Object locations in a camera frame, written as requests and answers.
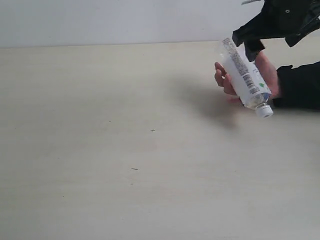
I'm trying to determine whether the person's bare open hand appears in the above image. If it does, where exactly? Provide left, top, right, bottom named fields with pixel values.
left=214, top=51, right=281, bottom=103

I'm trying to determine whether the clear bottle white label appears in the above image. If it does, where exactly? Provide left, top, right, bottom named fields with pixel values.
left=219, top=37, right=274, bottom=118

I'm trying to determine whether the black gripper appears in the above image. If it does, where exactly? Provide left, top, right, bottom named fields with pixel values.
left=232, top=0, right=320, bottom=62

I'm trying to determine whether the black sleeved forearm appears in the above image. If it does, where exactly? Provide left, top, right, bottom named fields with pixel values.
left=272, top=62, right=320, bottom=111

